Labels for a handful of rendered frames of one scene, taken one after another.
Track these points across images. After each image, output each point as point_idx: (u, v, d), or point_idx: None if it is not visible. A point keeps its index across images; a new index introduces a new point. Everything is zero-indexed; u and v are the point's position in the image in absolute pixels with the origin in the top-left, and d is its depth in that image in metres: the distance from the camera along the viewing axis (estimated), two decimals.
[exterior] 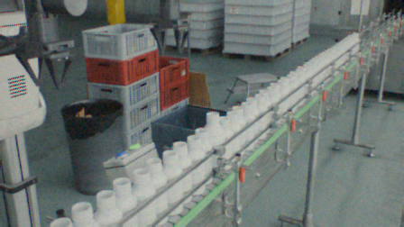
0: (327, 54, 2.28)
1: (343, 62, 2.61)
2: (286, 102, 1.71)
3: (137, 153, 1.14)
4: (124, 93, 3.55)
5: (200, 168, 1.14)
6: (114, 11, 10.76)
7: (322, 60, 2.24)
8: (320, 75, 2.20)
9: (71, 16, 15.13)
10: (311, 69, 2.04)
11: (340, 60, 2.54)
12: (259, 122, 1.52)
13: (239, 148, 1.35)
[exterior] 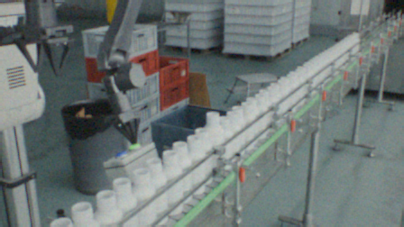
0: (327, 54, 2.28)
1: (343, 62, 2.61)
2: (286, 102, 1.71)
3: (137, 153, 1.14)
4: None
5: (200, 168, 1.14)
6: (114, 11, 10.76)
7: (322, 60, 2.24)
8: (320, 75, 2.20)
9: (71, 16, 15.13)
10: (311, 69, 2.04)
11: (340, 60, 2.54)
12: (259, 122, 1.52)
13: (239, 148, 1.35)
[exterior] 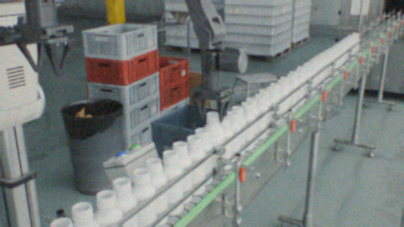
0: (327, 54, 2.29)
1: (343, 62, 2.61)
2: (286, 102, 1.71)
3: (137, 153, 1.14)
4: (124, 93, 3.55)
5: (200, 168, 1.14)
6: (114, 11, 10.76)
7: (322, 60, 2.24)
8: (320, 75, 2.20)
9: (71, 16, 15.13)
10: (311, 69, 2.04)
11: (341, 60, 2.54)
12: (259, 122, 1.52)
13: (239, 148, 1.35)
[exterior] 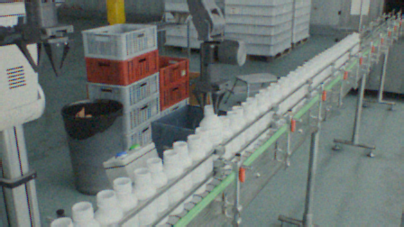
0: (327, 54, 2.29)
1: (343, 62, 2.61)
2: (286, 102, 1.71)
3: (137, 153, 1.14)
4: (124, 93, 3.55)
5: (199, 168, 1.13)
6: (114, 11, 10.76)
7: (322, 60, 2.24)
8: (320, 75, 2.20)
9: (71, 16, 15.13)
10: (311, 69, 2.04)
11: (341, 60, 2.54)
12: (259, 122, 1.52)
13: (239, 148, 1.35)
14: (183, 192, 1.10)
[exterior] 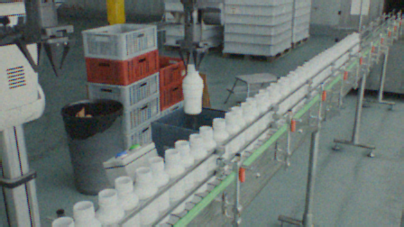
0: (327, 54, 2.29)
1: (343, 62, 2.61)
2: (286, 102, 1.71)
3: (137, 153, 1.14)
4: (124, 93, 3.55)
5: (199, 167, 1.14)
6: (114, 11, 10.76)
7: (322, 60, 2.24)
8: (320, 75, 2.20)
9: (71, 16, 15.13)
10: (311, 69, 2.04)
11: (341, 60, 2.54)
12: (260, 122, 1.52)
13: (238, 149, 1.34)
14: (187, 190, 1.11)
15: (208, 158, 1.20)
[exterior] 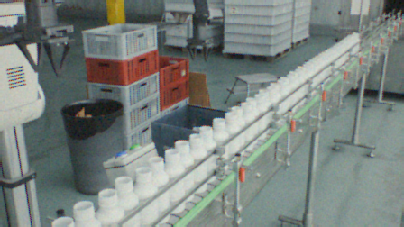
0: (327, 54, 2.29)
1: (343, 62, 2.61)
2: (286, 102, 1.71)
3: (137, 153, 1.14)
4: (124, 93, 3.55)
5: (199, 167, 1.14)
6: (114, 11, 10.76)
7: (322, 60, 2.24)
8: (320, 75, 2.20)
9: (71, 16, 15.13)
10: (311, 69, 2.04)
11: (341, 60, 2.54)
12: (260, 122, 1.52)
13: (238, 149, 1.34)
14: (187, 190, 1.11)
15: (208, 158, 1.20)
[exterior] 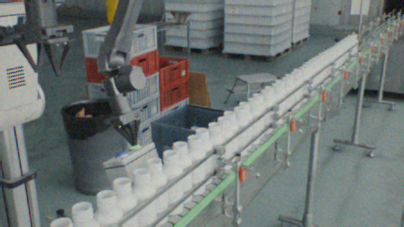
0: (325, 56, 2.24)
1: (341, 64, 2.56)
2: (282, 105, 1.67)
3: (137, 153, 1.14)
4: None
5: (198, 168, 1.13)
6: (114, 11, 10.76)
7: (319, 62, 2.19)
8: (317, 77, 2.16)
9: (71, 16, 15.13)
10: (307, 72, 1.99)
11: (338, 62, 2.50)
12: (255, 127, 1.47)
13: (232, 153, 1.31)
14: (183, 192, 1.10)
15: (205, 160, 1.18)
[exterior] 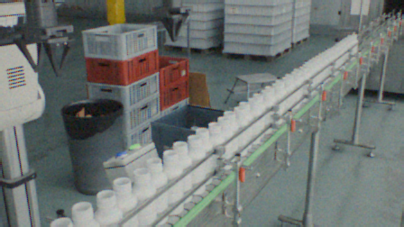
0: (325, 56, 2.24)
1: (341, 64, 2.56)
2: (282, 105, 1.67)
3: (137, 153, 1.14)
4: (124, 93, 3.55)
5: (198, 168, 1.13)
6: (114, 11, 10.76)
7: (319, 62, 2.19)
8: (317, 77, 2.16)
9: (71, 16, 15.13)
10: (307, 72, 1.99)
11: (338, 62, 2.50)
12: (255, 127, 1.47)
13: (232, 153, 1.31)
14: (183, 192, 1.10)
15: (205, 160, 1.18)
